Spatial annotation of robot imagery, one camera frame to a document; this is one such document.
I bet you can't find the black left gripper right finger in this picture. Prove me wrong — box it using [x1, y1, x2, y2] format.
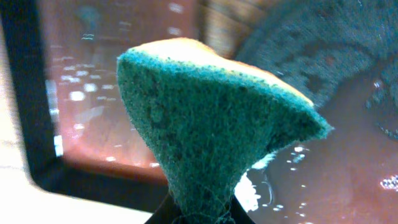
[229, 196, 255, 224]

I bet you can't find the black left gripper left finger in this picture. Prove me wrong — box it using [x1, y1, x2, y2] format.
[144, 194, 183, 224]

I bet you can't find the green scrubbing sponge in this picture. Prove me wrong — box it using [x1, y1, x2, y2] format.
[117, 37, 331, 223]

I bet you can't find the black rectangular tray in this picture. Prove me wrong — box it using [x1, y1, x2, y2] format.
[1, 0, 198, 212]

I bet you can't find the round black tray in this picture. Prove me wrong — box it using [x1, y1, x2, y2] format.
[236, 0, 397, 224]

